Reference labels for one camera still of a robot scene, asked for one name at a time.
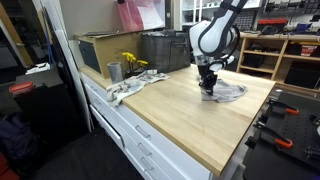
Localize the yellow artificial flowers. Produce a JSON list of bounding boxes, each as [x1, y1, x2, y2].
[[121, 51, 150, 76]]

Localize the white shelving unit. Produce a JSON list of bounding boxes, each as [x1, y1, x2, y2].
[[179, 0, 223, 33]]

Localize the grey towel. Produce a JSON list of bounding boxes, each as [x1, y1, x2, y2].
[[199, 74, 248, 103]]

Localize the large black storage bin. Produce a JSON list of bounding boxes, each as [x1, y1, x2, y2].
[[284, 61, 320, 90]]

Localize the brown cardboard box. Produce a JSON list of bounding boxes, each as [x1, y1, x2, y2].
[[73, 30, 148, 80]]

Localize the black clamp orange handle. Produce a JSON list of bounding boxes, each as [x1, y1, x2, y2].
[[266, 98, 300, 116], [253, 121, 294, 150]]

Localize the purple backpack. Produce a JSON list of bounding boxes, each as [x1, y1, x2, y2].
[[0, 113, 41, 168]]

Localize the black robot cart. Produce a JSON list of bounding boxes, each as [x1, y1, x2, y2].
[[243, 139, 320, 180]]

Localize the clear plastic storage bin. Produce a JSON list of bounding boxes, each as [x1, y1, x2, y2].
[[115, 0, 167, 33]]

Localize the black side cabinet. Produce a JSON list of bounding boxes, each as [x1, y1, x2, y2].
[[14, 68, 89, 148]]

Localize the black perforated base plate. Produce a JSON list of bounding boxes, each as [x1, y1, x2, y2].
[[256, 91, 320, 171]]

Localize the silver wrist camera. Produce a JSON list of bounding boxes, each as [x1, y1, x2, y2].
[[212, 54, 235, 73]]

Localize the grey metal cup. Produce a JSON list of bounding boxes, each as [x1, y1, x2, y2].
[[106, 61, 125, 84]]

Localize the white drawer cabinet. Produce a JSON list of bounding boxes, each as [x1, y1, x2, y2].
[[79, 71, 214, 180]]

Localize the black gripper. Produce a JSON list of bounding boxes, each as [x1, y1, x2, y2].
[[198, 65, 219, 97]]

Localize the white crumpled paper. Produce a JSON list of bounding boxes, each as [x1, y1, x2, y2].
[[25, 62, 52, 76]]

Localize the small black storage bin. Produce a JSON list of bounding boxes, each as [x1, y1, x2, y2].
[[242, 53, 268, 69]]

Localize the red black toolbox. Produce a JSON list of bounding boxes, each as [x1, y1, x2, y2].
[[256, 18, 289, 34]]

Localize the red lid container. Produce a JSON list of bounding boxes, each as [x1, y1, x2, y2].
[[8, 81, 35, 97]]

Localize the patterned white grey cloth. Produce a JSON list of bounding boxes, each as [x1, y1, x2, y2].
[[105, 69, 170, 108]]

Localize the red white box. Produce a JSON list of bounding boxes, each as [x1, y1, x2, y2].
[[299, 44, 319, 57]]

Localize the dark grey storage crate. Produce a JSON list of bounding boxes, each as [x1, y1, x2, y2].
[[139, 29, 192, 74]]

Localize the wooden shelf unit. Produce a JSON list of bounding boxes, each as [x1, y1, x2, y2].
[[233, 33, 320, 93]]

